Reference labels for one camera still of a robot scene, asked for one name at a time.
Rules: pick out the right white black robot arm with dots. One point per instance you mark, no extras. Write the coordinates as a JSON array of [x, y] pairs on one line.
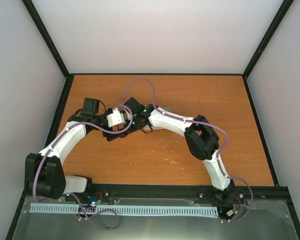
[[200, 136]]

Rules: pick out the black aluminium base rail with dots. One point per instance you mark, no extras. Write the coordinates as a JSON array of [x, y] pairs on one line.
[[201, 194]]

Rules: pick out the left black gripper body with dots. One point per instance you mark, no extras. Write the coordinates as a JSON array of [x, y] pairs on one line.
[[108, 137]]

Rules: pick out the pink glasses case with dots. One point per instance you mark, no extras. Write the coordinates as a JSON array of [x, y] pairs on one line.
[[147, 127]]

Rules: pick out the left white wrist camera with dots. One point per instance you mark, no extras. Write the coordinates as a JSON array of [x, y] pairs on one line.
[[115, 118]]

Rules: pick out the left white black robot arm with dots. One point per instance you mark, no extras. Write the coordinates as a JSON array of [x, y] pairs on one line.
[[44, 174]]

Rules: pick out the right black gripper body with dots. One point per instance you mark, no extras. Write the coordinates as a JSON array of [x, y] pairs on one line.
[[135, 126]]

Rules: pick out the black frame post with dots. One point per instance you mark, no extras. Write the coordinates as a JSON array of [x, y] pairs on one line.
[[275, 23], [37, 20]]

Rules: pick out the left black frame post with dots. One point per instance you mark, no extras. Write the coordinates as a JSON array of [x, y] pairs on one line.
[[37, 20]]

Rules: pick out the black thin-frame sunglasses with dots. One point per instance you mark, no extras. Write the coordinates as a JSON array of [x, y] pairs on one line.
[[118, 128]]

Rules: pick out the light blue slotted cable duct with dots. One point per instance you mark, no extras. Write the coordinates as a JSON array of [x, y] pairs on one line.
[[127, 210]]

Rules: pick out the right black frame post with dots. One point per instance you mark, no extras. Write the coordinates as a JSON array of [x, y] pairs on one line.
[[275, 23]]

